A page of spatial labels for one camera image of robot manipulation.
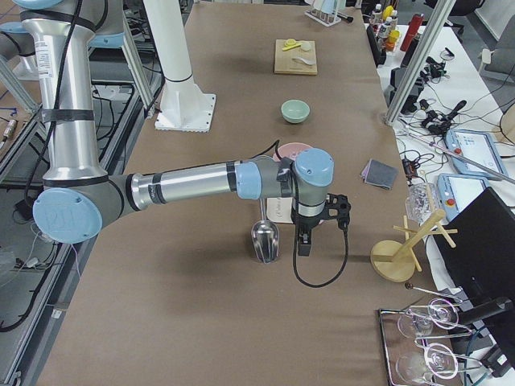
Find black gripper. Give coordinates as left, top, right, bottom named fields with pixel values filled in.
left=290, top=193, right=351, bottom=257

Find white ceramic spoon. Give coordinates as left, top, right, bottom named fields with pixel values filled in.
left=292, top=56, right=316, bottom=66

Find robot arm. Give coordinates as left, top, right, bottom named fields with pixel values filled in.
left=19, top=1, right=350, bottom=256

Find metal ice scoop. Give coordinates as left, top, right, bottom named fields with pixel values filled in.
left=250, top=199, right=279, bottom=264

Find pink bowl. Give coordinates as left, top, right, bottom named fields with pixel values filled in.
left=272, top=142, right=311, bottom=162

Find mint green bowl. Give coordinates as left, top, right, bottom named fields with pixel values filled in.
left=281, top=99, right=311, bottom=124

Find cream plastic tray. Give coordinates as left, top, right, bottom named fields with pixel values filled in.
left=266, top=198, right=293, bottom=224

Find wooden mug tree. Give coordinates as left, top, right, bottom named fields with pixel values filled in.
left=370, top=201, right=458, bottom=282

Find grey folded cloth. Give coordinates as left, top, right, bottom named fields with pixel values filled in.
left=360, top=159, right=398, bottom=190

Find clear plastic container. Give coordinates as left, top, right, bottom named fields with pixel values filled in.
left=405, top=183, right=439, bottom=224

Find wine glass rack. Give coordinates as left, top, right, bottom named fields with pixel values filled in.
left=377, top=296, right=492, bottom=385

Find blue teach pendant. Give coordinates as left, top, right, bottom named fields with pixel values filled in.
left=437, top=173, right=490, bottom=221
left=444, top=129, right=508, bottom=175

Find wooden cutting board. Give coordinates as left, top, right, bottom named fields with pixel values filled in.
left=274, top=39, right=318, bottom=76

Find yellow plastic knife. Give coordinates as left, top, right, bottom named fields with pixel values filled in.
left=282, top=43, right=302, bottom=51

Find lemon slices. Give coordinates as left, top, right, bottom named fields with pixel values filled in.
left=284, top=39, right=297, bottom=47

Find white dish rack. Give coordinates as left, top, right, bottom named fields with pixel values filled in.
left=304, top=0, right=354, bottom=27

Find red bottle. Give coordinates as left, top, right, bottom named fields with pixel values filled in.
left=400, top=13, right=423, bottom=52

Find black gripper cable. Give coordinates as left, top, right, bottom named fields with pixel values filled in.
left=291, top=176, right=350, bottom=287

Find white camera pillar base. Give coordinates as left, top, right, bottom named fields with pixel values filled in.
left=144, top=0, right=216, bottom=133

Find aluminium frame post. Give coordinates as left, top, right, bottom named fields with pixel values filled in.
left=385, top=0, right=455, bottom=126

